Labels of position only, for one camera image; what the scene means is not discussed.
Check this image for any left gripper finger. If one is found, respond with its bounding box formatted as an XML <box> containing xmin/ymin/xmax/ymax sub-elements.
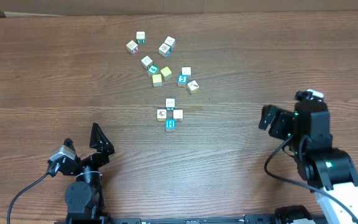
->
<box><xmin>63</xmin><ymin>138</ymin><xmax>75</xmax><ymax>151</ymax></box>
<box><xmin>89</xmin><ymin>123</ymin><xmax>114</xmax><ymax>156</ymax></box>

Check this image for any block with yellow side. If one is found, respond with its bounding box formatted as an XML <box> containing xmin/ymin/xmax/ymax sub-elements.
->
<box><xmin>157</xmin><ymin>109</ymin><xmax>167</xmax><ymax>121</ymax></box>

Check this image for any wooden block green side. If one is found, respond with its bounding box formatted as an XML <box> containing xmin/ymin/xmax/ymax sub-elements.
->
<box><xmin>165</xmin><ymin>98</ymin><xmax>175</xmax><ymax>111</ymax></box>

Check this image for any wooden block red drawing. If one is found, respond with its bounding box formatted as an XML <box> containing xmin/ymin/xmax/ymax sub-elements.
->
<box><xmin>173</xmin><ymin>110</ymin><xmax>183</xmax><ymax>121</ymax></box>

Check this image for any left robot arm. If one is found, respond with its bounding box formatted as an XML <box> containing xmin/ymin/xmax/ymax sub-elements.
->
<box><xmin>58</xmin><ymin>123</ymin><xmax>114</xmax><ymax>223</ymax></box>

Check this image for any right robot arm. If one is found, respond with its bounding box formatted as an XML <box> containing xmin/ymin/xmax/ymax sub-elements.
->
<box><xmin>259</xmin><ymin>100</ymin><xmax>358</xmax><ymax>223</ymax></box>

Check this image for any yellow top block left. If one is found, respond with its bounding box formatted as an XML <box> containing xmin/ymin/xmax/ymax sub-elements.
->
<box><xmin>152</xmin><ymin>73</ymin><xmax>162</xmax><ymax>87</ymax></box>

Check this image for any green top number block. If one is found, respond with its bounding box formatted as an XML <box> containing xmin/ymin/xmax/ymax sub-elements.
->
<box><xmin>147</xmin><ymin>65</ymin><xmax>159</xmax><ymax>76</ymax></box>

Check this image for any wooden block near centre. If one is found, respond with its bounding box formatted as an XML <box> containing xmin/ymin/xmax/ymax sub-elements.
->
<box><xmin>141</xmin><ymin>55</ymin><xmax>154</xmax><ymax>70</ymax></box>

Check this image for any block with tool drawing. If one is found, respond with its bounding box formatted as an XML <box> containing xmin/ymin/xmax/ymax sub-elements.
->
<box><xmin>186</xmin><ymin>80</ymin><xmax>200</xmax><ymax>94</ymax></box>

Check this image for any yellow top block right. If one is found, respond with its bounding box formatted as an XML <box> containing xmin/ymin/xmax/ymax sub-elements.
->
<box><xmin>160</xmin><ymin>67</ymin><xmax>172</xmax><ymax>81</ymax></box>

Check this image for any block with red side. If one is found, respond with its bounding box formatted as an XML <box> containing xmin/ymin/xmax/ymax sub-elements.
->
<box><xmin>126</xmin><ymin>40</ymin><xmax>139</xmax><ymax>54</ymax></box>

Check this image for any blue top 5 block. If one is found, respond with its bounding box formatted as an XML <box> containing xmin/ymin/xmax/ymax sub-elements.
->
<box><xmin>177</xmin><ymin>74</ymin><xmax>188</xmax><ymax>87</ymax></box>

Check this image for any plain wooden block right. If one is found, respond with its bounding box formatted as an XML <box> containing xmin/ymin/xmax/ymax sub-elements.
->
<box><xmin>181</xmin><ymin>67</ymin><xmax>191</xmax><ymax>78</ymax></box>

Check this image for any plain wooden block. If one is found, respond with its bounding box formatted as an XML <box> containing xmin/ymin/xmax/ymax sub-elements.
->
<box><xmin>181</xmin><ymin>67</ymin><xmax>191</xmax><ymax>78</ymax></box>
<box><xmin>164</xmin><ymin>36</ymin><xmax>176</xmax><ymax>49</ymax></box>

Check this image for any block with blue side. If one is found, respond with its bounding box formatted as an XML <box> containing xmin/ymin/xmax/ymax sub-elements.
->
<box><xmin>158</xmin><ymin>44</ymin><xmax>171</xmax><ymax>57</ymax></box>

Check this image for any block with green R side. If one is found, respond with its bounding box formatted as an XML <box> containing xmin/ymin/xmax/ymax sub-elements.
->
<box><xmin>136</xmin><ymin>31</ymin><xmax>145</xmax><ymax>44</ymax></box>

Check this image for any far plain wooden block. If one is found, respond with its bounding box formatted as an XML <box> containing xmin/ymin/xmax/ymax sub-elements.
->
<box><xmin>164</xmin><ymin>36</ymin><xmax>176</xmax><ymax>49</ymax></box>

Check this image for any cardboard backdrop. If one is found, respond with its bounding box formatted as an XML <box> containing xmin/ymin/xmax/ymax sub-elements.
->
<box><xmin>0</xmin><ymin>0</ymin><xmax>358</xmax><ymax>17</ymax></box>

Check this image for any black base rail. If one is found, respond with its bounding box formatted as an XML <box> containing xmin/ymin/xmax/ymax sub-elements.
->
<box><xmin>54</xmin><ymin>213</ymin><xmax>331</xmax><ymax>224</ymax></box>

